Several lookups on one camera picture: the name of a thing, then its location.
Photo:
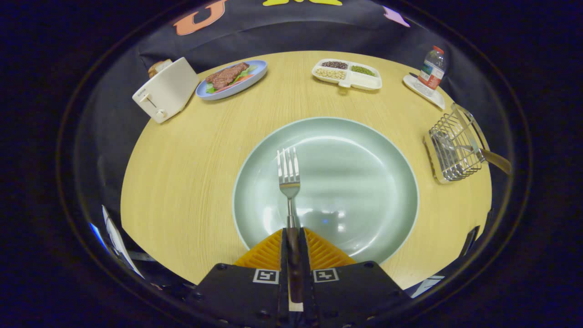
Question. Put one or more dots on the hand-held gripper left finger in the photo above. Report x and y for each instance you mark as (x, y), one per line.
(283, 255)

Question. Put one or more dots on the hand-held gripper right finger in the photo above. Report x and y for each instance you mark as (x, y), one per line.
(306, 259)

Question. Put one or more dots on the pale green plate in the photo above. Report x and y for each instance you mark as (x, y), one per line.
(355, 182)

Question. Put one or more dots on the white panel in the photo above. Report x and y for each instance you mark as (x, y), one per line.
(427, 286)

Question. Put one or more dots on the dark rectangular object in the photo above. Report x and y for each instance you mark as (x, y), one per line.
(469, 241)

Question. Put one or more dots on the white sheet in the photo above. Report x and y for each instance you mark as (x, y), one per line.
(116, 237)

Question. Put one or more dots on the vegetable garnish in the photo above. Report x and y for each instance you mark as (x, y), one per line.
(244, 79)

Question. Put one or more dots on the blue plate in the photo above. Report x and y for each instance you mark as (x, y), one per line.
(258, 72)

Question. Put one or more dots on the brown steak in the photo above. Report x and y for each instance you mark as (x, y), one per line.
(225, 76)

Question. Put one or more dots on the pile of yellow beans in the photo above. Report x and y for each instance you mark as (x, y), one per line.
(330, 73)

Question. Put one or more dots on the white divided dish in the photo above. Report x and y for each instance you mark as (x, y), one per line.
(364, 81)

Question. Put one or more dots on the pile of dark beans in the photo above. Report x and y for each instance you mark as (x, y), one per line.
(334, 65)

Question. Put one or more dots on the pile of green beans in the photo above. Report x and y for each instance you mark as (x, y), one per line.
(363, 70)

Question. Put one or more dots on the white toaster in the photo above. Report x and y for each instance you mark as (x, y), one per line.
(168, 91)

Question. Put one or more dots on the white square coaster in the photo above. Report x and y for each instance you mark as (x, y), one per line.
(432, 98)

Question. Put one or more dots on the clear red-capped water bottle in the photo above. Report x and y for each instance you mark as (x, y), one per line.
(430, 73)

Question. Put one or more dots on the toasted bread slice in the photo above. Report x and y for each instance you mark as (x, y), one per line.
(157, 67)

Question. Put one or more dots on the black backdrop cloth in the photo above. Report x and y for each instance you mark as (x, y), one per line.
(273, 27)

